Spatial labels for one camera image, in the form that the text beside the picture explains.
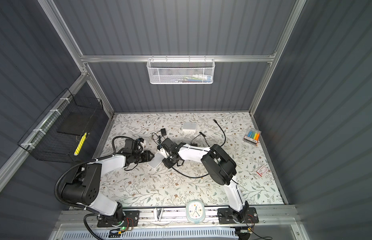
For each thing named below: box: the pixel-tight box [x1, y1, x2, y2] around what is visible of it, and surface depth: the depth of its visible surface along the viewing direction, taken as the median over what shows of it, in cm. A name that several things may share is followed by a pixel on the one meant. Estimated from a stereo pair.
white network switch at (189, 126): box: [182, 122, 197, 132], surface depth 111 cm
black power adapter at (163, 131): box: [159, 128, 167, 136], surface depth 110 cm
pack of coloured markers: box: [243, 128, 262, 146], surface depth 107 cm
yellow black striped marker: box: [73, 132, 88, 156], surface depth 71 cm
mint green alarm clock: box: [185, 199, 206, 224], surface depth 75 cm
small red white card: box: [256, 165, 269, 177], surface depth 91 cm
